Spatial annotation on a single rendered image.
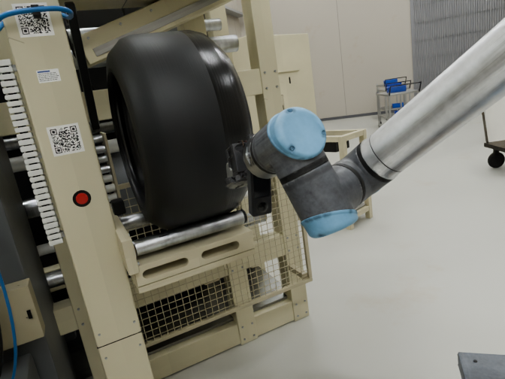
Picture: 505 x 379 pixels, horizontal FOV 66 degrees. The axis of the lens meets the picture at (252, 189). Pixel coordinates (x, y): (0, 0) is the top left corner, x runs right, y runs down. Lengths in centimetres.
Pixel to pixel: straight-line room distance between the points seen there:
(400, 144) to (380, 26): 1131
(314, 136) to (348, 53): 1134
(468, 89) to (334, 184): 23
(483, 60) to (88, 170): 92
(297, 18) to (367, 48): 216
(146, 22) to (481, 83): 121
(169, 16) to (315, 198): 113
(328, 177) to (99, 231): 72
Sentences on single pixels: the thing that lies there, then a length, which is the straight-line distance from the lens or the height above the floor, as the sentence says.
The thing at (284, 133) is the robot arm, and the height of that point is 120.
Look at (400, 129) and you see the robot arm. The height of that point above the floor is 118.
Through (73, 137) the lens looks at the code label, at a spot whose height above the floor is 122.
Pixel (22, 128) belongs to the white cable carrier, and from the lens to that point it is 114.
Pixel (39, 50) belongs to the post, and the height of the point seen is 144.
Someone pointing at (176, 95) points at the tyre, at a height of 129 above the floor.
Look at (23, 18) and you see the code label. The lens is 115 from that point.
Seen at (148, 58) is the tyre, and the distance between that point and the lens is 103.
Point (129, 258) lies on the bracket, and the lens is 108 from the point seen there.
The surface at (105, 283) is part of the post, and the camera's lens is 122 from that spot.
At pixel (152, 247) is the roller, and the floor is 90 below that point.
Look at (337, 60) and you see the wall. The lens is 1197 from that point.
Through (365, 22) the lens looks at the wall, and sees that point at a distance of 1199.
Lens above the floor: 128
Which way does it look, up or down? 14 degrees down
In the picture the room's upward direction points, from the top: 9 degrees counter-clockwise
